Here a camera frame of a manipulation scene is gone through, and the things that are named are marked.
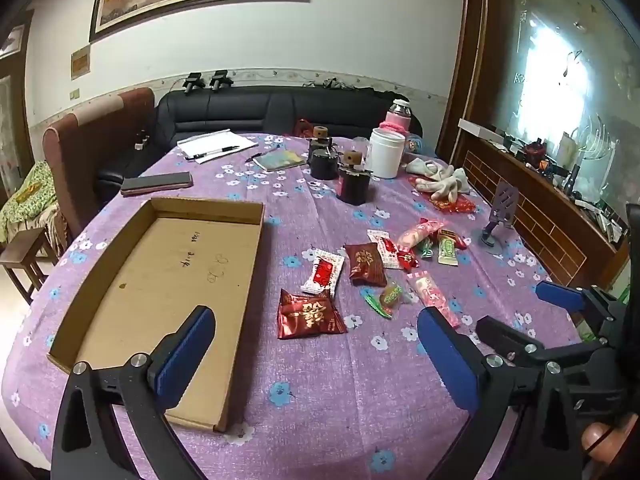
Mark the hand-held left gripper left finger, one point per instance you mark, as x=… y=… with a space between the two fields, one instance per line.
x=185 y=360

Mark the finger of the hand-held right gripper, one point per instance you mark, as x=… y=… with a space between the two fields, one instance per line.
x=505 y=335
x=560 y=295

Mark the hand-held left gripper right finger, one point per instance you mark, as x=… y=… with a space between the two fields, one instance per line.
x=447 y=360

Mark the pink snack packet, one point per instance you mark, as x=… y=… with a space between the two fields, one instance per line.
x=420 y=232
x=431 y=295

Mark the shallow cardboard tray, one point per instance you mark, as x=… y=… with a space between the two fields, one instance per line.
x=150 y=285

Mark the yellow green candy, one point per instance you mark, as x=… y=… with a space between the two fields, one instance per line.
x=392 y=295

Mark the bright green candy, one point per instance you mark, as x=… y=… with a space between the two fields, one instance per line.
x=375 y=305

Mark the light green snack packet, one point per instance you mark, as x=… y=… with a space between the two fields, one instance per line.
x=446 y=252

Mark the small red twist candy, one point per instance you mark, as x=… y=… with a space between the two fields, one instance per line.
x=407 y=260

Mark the red packet with dark label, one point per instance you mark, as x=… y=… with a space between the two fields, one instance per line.
x=455 y=238

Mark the small green twist candy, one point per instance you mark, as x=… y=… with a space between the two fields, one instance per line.
x=425 y=249

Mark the dark red snack packet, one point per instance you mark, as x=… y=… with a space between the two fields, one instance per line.
x=310 y=317
x=365 y=262

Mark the white red snack packet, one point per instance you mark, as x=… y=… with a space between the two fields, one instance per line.
x=384 y=247
x=322 y=275

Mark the person's right hand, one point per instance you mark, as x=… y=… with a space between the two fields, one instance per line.
x=600 y=437

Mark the wooden cabinet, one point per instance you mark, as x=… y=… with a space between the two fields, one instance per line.
x=540 y=230

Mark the metal phone stand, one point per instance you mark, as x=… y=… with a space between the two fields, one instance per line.
x=502 y=200

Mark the purple floral tablecloth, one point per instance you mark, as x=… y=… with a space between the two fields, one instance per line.
x=325 y=385

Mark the red paper packets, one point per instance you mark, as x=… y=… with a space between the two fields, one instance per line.
x=452 y=204

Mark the dark red pot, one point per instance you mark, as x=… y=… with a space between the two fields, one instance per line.
x=535 y=151

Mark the white gloves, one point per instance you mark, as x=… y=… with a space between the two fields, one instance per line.
x=440 y=177

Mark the dark flat phone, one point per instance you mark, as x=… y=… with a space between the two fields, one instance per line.
x=157 y=183

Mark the white flat box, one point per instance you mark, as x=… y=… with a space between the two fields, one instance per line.
x=477 y=128

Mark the black jar with wooden stopper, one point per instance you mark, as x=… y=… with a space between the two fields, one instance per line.
x=322 y=165
x=355 y=187

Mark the wooden stool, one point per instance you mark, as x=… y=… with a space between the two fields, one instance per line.
x=25 y=242

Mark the blue cartoon tin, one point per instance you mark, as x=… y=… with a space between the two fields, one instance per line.
x=415 y=145

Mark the black white pen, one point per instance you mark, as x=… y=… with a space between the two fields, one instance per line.
x=212 y=152

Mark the white plastic jar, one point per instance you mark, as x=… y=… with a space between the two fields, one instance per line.
x=387 y=155

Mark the dark pen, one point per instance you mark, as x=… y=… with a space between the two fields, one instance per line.
x=257 y=156

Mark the small notebook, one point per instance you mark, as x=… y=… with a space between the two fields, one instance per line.
x=280 y=160

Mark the white paper sheets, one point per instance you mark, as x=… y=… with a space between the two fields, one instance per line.
x=220 y=141

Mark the clear glass cup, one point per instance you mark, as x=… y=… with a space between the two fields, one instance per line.
x=361 y=147

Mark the green floral blanket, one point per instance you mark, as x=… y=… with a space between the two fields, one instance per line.
x=25 y=195

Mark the frosted glass partition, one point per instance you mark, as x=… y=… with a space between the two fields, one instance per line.
x=550 y=60

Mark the brown armchair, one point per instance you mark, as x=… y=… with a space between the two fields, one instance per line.
x=95 y=140

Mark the pink thermos bottle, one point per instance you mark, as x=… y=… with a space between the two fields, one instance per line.
x=397 y=117

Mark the black leather sofa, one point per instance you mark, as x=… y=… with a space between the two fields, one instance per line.
x=225 y=110

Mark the red bag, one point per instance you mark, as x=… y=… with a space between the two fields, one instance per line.
x=302 y=127

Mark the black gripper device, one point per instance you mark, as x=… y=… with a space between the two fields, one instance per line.
x=192 y=82
x=220 y=80

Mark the wooden glass door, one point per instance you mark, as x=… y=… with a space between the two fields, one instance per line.
x=10 y=110

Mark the small wall plaque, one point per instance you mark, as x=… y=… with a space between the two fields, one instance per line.
x=80 y=62

